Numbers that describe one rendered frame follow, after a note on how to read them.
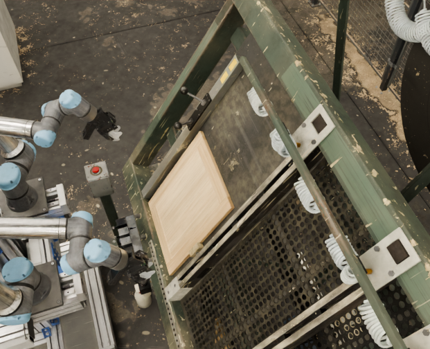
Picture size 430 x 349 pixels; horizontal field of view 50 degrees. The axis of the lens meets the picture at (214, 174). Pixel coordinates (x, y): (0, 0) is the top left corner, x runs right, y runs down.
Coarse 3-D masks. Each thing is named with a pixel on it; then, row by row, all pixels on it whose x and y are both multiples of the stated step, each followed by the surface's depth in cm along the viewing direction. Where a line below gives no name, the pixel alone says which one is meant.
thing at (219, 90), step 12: (228, 72) 197; (216, 84) 203; (228, 84) 200; (216, 96) 204; (204, 120) 214; (192, 132) 218; (180, 144) 223; (168, 156) 231; (156, 168) 239; (168, 168) 234; (156, 180) 239; (144, 192) 248
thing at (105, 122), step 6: (102, 114) 196; (108, 114) 200; (96, 120) 198; (102, 120) 199; (108, 120) 200; (114, 120) 204; (96, 126) 201; (102, 126) 200; (108, 126) 200; (114, 126) 203; (102, 132) 202
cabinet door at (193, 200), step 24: (192, 144) 218; (192, 168) 216; (216, 168) 202; (168, 192) 232; (192, 192) 215; (216, 192) 199; (168, 216) 230; (192, 216) 213; (216, 216) 198; (168, 240) 228; (192, 240) 210; (168, 264) 225
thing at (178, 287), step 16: (320, 112) 145; (304, 128) 150; (272, 144) 144; (304, 144) 149; (288, 160) 159; (304, 160) 154; (272, 176) 165; (288, 176) 159; (256, 192) 171; (272, 192) 164; (240, 208) 177; (256, 208) 170; (224, 224) 184; (240, 224) 176; (224, 240) 183; (208, 256) 191; (192, 272) 199; (176, 288) 208
